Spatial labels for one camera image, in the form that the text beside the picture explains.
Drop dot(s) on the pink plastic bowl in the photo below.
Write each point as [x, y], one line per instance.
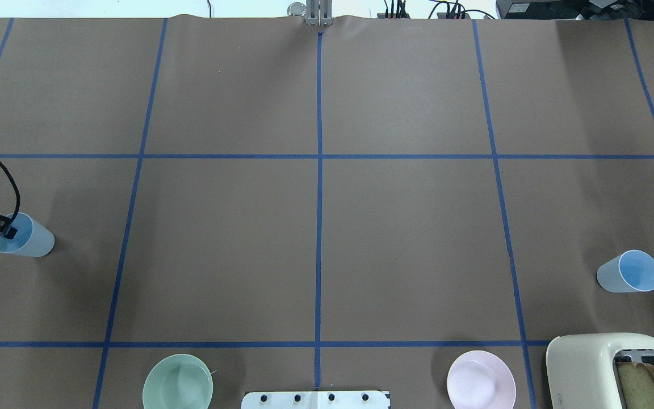
[480, 379]

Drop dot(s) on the light blue cup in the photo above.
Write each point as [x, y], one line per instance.
[31, 239]
[630, 272]

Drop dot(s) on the green plastic bowl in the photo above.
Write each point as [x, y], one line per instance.
[178, 381]

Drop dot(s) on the black device at table edge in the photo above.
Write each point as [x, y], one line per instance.
[575, 10]

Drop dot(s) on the brown bread slice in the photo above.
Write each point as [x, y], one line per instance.
[637, 384]

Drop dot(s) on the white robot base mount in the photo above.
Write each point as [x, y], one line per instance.
[317, 399]

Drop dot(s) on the silver camera pole clamp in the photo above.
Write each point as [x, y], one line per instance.
[315, 12]

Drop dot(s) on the cream white toaster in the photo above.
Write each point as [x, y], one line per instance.
[581, 369]

